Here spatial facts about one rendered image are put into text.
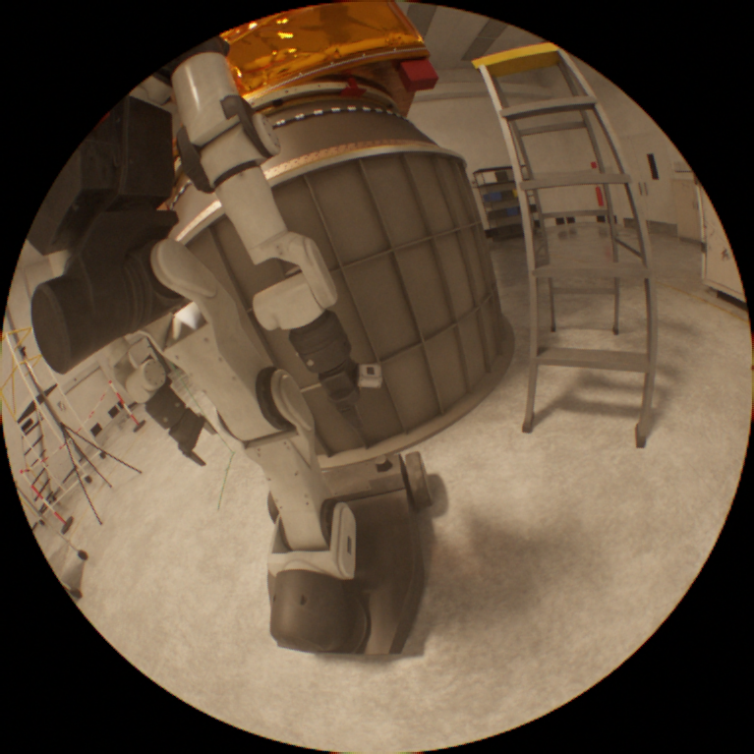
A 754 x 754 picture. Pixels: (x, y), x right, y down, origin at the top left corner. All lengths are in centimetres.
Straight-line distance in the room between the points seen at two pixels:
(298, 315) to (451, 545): 78
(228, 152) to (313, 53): 124
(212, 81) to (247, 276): 74
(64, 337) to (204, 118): 30
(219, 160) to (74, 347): 28
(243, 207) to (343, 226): 62
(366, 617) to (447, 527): 42
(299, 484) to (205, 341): 36
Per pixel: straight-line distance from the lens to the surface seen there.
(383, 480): 84
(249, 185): 38
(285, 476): 64
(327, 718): 96
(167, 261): 43
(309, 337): 41
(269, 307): 41
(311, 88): 147
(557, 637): 85
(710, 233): 312
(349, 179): 101
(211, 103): 43
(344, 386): 46
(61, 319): 35
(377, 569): 74
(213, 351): 50
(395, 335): 103
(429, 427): 122
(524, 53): 136
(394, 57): 161
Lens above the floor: 83
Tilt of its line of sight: 28 degrees down
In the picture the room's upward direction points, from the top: 22 degrees counter-clockwise
